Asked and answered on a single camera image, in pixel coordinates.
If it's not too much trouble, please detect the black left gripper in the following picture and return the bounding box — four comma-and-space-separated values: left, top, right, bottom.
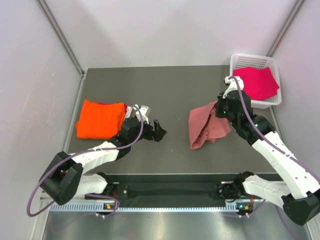
129, 117, 166, 145

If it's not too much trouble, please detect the salmon pink t shirt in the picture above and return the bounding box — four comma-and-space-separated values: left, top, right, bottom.
188, 101, 231, 150

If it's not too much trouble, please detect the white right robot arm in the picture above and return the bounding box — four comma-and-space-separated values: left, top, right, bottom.
215, 90, 320, 226

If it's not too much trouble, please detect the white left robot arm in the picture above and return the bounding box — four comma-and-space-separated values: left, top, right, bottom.
40, 117, 167, 205

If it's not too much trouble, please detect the magenta t shirt in basket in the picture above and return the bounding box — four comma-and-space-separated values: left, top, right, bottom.
233, 67, 280, 101

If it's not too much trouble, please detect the white folded t shirt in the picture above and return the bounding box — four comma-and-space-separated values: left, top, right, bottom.
124, 105, 133, 120

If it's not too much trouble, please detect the white plastic laundry basket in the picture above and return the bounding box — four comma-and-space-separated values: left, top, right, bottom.
229, 53, 282, 109

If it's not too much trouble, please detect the orange folded t shirt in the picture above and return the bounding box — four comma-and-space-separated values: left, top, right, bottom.
75, 99, 127, 140

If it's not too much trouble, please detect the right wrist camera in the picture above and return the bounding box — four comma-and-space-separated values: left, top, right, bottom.
222, 76, 244, 99

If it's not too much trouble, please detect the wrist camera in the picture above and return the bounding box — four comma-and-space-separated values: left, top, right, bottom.
222, 76, 244, 99
135, 105, 151, 124

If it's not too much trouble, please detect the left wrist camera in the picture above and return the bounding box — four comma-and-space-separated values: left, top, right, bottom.
135, 105, 151, 124

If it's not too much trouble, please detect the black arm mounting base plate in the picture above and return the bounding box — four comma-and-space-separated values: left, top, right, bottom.
100, 172, 248, 207

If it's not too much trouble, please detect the grey slotted cable duct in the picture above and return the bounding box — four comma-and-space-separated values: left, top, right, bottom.
49, 201, 253, 213

